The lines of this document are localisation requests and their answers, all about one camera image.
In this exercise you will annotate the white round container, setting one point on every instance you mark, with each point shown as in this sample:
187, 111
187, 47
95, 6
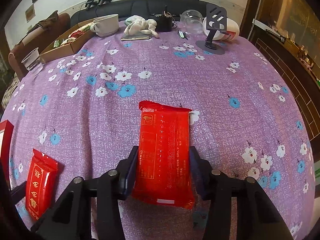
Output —
231, 33

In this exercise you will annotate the black leather sofa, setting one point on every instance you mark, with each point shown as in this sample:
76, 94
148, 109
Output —
145, 8

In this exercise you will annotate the white ceramic mug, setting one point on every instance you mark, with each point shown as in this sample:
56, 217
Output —
105, 25

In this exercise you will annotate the white cloth bundle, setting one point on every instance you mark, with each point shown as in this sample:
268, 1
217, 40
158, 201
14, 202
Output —
138, 25

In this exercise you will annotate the cardboard snack box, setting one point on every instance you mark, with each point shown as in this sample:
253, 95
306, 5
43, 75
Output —
69, 43

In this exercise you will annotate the brown armchair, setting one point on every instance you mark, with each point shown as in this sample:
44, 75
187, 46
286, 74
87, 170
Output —
40, 36

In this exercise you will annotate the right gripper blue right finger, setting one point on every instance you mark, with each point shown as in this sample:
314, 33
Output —
201, 171

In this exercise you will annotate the large red snack packet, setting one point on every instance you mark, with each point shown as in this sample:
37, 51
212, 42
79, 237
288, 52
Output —
163, 166

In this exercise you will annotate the clear plastic bowl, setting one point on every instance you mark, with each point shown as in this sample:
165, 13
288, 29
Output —
192, 21

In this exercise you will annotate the black phone stand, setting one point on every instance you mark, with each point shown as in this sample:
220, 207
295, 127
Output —
216, 20

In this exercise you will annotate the clear plastic cup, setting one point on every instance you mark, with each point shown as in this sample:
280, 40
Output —
32, 62

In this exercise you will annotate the black small box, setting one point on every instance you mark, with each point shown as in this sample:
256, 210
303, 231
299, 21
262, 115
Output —
164, 21

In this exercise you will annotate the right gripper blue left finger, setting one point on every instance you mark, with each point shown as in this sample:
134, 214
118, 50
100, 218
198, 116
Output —
127, 174

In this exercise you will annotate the red rimmed white tray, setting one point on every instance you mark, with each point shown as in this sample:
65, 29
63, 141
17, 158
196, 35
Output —
6, 129

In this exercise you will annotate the purple floral tablecloth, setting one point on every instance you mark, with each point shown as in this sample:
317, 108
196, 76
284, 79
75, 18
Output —
88, 110

